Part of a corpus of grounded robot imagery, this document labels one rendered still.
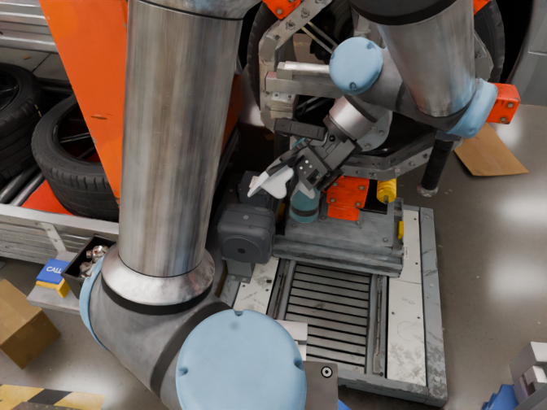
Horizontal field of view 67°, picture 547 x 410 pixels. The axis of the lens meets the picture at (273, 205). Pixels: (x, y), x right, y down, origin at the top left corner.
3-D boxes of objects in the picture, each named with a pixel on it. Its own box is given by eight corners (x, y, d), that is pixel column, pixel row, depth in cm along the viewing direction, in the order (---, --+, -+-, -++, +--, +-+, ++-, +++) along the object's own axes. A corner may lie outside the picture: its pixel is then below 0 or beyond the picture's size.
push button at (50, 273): (75, 266, 116) (72, 261, 114) (61, 287, 111) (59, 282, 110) (53, 262, 117) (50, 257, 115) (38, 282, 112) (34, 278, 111)
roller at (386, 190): (394, 151, 148) (397, 137, 143) (393, 210, 128) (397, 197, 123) (378, 149, 148) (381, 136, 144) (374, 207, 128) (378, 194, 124)
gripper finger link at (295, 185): (301, 213, 87) (312, 188, 80) (285, 193, 89) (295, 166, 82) (312, 207, 89) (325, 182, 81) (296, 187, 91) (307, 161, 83)
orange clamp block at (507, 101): (467, 104, 108) (504, 108, 107) (471, 121, 103) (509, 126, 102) (477, 80, 103) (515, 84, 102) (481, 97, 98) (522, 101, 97)
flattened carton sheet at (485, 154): (478, 113, 249) (481, 109, 247) (527, 174, 211) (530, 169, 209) (430, 117, 247) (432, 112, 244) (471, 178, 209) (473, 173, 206)
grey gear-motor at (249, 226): (289, 213, 182) (291, 150, 156) (269, 294, 153) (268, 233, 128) (249, 207, 184) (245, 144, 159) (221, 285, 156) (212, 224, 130)
